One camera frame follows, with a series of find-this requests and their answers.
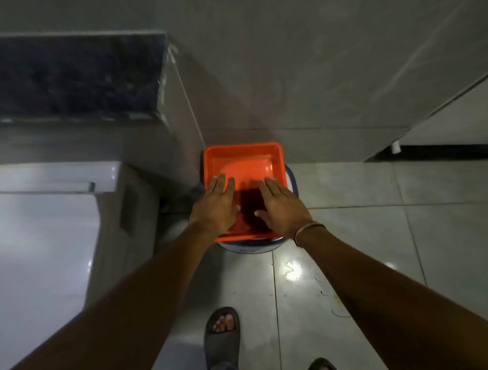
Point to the person's left hand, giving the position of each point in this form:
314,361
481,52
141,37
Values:
213,209

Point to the person's right hand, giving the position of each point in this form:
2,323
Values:
284,213

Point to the white bucket with dark rim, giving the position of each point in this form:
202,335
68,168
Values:
249,247

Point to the orange square plastic tray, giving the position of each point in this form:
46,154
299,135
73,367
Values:
244,165

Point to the person's right forearm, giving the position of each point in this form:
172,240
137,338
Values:
389,305

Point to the person's left forearm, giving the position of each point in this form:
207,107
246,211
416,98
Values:
126,312

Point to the person's left foot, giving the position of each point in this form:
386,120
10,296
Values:
224,324

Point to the small white pipe stub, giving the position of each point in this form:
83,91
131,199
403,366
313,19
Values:
396,147

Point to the dark grey left sandal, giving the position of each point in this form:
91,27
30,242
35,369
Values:
221,348

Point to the dark grey sandal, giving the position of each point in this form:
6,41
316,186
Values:
322,365
221,348

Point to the dark grey right sandal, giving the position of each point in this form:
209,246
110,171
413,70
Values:
322,365

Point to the white glossy appliance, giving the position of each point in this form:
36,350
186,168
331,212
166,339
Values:
49,247

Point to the black granite ledge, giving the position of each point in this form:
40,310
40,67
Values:
76,76

